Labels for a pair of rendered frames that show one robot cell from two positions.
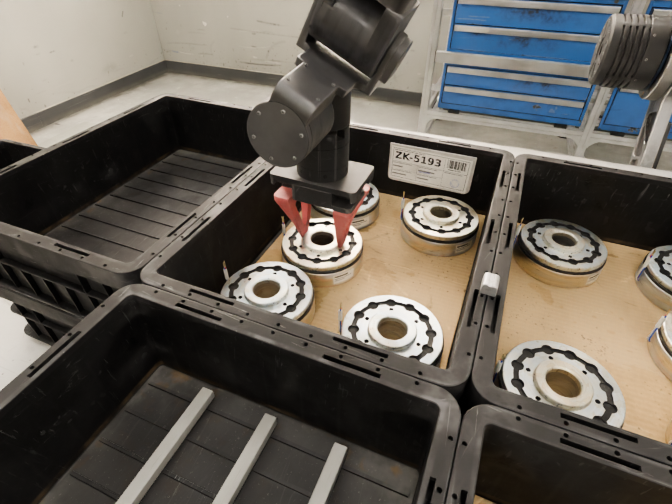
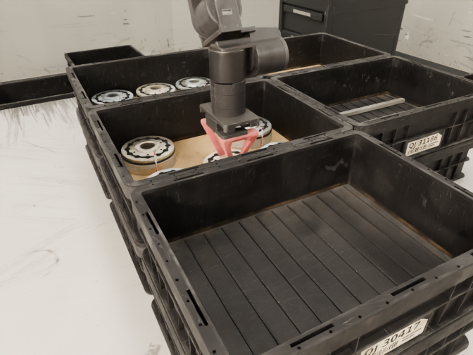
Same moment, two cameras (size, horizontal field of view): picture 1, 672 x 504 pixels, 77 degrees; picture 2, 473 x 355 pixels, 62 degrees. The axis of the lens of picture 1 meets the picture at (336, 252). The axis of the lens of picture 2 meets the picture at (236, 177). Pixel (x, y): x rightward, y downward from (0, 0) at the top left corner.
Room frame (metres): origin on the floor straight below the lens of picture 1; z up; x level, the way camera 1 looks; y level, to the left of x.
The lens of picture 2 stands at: (0.88, 0.41, 1.22)
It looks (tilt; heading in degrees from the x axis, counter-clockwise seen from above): 33 degrees down; 219
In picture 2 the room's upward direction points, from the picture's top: straight up
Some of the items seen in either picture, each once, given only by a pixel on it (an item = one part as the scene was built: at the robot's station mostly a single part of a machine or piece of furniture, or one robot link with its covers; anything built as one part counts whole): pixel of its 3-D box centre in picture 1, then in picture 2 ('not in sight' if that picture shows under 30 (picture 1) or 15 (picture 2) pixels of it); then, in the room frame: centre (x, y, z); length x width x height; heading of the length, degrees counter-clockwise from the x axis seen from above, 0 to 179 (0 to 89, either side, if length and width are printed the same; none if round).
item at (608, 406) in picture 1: (560, 387); not in sight; (0.21, -0.20, 0.86); 0.10 x 0.10 x 0.01
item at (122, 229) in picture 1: (165, 194); (312, 246); (0.52, 0.25, 0.87); 0.40 x 0.30 x 0.11; 157
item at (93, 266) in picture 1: (155, 162); (317, 215); (0.52, 0.25, 0.92); 0.40 x 0.30 x 0.02; 157
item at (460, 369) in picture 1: (361, 210); (215, 124); (0.40, -0.03, 0.92); 0.40 x 0.30 x 0.02; 157
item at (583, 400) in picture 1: (562, 383); not in sight; (0.21, -0.20, 0.86); 0.05 x 0.05 x 0.01
